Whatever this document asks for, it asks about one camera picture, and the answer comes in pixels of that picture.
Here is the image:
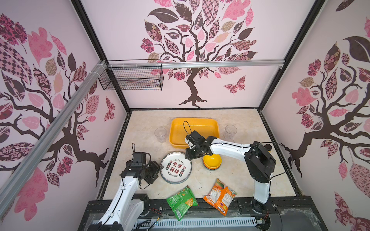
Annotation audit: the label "plate with red characters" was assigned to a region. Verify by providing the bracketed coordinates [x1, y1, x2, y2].
[161, 152, 192, 184]

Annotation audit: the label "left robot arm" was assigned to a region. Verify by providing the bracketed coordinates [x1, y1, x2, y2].
[88, 161, 163, 231]

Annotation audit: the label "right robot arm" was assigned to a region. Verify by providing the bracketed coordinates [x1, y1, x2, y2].
[185, 131, 281, 214]

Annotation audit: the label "yellow plastic bin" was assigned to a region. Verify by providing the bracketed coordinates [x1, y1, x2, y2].
[169, 117, 220, 149]

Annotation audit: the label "yellow stacked bowls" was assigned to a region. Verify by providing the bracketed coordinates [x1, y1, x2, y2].
[203, 155, 222, 170]

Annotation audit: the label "clear cup back right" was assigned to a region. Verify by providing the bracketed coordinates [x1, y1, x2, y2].
[224, 125, 238, 138]

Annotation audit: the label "clear cup left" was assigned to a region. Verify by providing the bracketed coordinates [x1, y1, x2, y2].
[154, 127, 167, 143]

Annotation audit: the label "green snack bag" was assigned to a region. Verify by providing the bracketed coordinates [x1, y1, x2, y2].
[166, 186, 198, 221]

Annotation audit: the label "orange snack bag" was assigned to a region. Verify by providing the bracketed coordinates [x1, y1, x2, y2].
[203, 178, 237, 216]

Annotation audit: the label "yellow juice bottle black cap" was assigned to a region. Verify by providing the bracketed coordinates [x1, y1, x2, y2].
[264, 144, 272, 152]

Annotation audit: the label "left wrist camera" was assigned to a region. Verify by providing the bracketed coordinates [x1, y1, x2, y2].
[132, 152, 147, 165]

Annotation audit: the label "white slotted cable duct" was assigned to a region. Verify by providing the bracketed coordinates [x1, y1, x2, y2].
[101, 217, 257, 231]

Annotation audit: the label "black wire basket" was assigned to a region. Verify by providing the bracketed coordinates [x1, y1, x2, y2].
[98, 59, 164, 91]

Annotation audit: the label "aluminium rail back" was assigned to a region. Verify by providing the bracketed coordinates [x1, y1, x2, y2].
[108, 60, 285, 69]

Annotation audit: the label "aluminium rail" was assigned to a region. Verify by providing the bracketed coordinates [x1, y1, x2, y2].
[108, 60, 285, 69]
[1, 60, 107, 216]

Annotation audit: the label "aluminium rail left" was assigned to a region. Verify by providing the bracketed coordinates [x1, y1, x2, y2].
[1, 60, 107, 216]

